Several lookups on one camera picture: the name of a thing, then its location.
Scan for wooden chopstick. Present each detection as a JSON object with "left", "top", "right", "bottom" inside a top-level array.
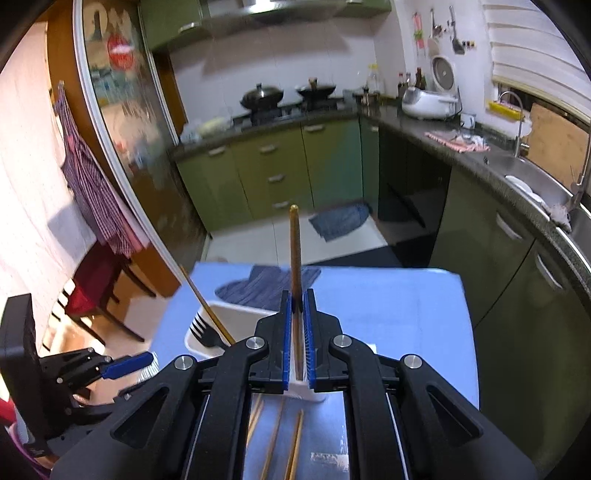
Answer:
[
  {"left": 283, "top": 410, "right": 304, "bottom": 480},
  {"left": 259, "top": 399, "right": 286, "bottom": 480},
  {"left": 288, "top": 204, "right": 304, "bottom": 381},
  {"left": 246, "top": 394, "right": 264, "bottom": 445},
  {"left": 179, "top": 266, "right": 235, "bottom": 345}
]

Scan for black plastic fork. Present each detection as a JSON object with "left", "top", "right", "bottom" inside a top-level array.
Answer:
[{"left": 189, "top": 313, "right": 228, "bottom": 351}]

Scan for green lower kitchen cabinets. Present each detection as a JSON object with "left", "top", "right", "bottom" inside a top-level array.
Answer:
[{"left": 172, "top": 113, "right": 590, "bottom": 472}]

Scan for green kitchen cabinets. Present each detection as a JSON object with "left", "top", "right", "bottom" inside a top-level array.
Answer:
[
  {"left": 139, "top": 1, "right": 393, "bottom": 50},
  {"left": 172, "top": 113, "right": 590, "bottom": 472}
]

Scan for steel kitchen sink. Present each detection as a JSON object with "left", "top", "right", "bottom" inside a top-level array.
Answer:
[{"left": 484, "top": 154, "right": 590, "bottom": 262}]

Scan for steel kitchen faucet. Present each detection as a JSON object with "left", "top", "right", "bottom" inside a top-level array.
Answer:
[{"left": 498, "top": 89, "right": 528, "bottom": 158}]

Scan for green upper kitchen cabinets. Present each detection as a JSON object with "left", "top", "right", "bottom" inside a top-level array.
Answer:
[{"left": 139, "top": 1, "right": 393, "bottom": 50}]

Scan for dark wooden chair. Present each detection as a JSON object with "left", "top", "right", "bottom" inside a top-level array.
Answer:
[{"left": 47, "top": 242, "right": 156, "bottom": 347}]

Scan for blue star patterned tablecloth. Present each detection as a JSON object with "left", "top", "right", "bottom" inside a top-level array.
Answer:
[{"left": 149, "top": 261, "right": 482, "bottom": 480}]

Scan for white plastic utensil holder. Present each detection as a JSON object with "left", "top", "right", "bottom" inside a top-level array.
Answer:
[{"left": 184, "top": 299, "right": 378, "bottom": 405}]

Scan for red checkered apron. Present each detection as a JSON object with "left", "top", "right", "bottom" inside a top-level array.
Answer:
[{"left": 53, "top": 82, "right": 146, "bottom": 258}]

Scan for blue floor rag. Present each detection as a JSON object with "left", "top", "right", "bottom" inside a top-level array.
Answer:
[{"left": 308, "top": 203, "right": 370, "bottom": 242}]

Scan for glass sliding door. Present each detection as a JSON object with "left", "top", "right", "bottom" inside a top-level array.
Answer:
[{"left": 72, "top": 1, "right": 206, "bottom": 283}]

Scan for pink dish cloth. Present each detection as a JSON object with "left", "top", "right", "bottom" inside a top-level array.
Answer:
[{"left": 425, "top": 131, "right": 490, "bottom": 153}]

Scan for black wok with lid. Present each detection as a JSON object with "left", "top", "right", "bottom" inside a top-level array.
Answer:
[{"left": 240, "top": 83, "right": 283, "bottom": 112}]

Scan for black gas stove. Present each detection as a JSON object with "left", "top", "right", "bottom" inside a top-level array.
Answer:
[{"left": 231, "top": 98, "right": 349, "bottom": 129}]

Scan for wooden cutting board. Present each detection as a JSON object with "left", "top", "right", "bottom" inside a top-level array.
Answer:
[{"left": 526, "top": 103, "right": 588, "bottom": 190}]

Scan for white rice cooker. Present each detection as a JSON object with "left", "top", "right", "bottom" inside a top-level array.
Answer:
[{"left": 402, "top": 55, "right": 462, "bottom": 120}]

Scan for black wok right burner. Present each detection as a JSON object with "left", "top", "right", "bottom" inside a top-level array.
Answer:
[{"left": 295, "top": 77, "right": 337, "bottom": 102}]

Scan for steel range hood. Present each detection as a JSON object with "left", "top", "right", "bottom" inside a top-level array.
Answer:
[{"left": 202, "top": 0, "right": 348, "bottom": 21}]

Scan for hanging black spatula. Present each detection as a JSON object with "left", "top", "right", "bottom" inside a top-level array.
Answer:
[{"left": 449, "top": 5, "right": 466, "bottom": 55}]

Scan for white window blind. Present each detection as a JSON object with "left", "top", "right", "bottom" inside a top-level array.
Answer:
[{"left": 482, "top": 1, "right": 590, "bottom": 122}]

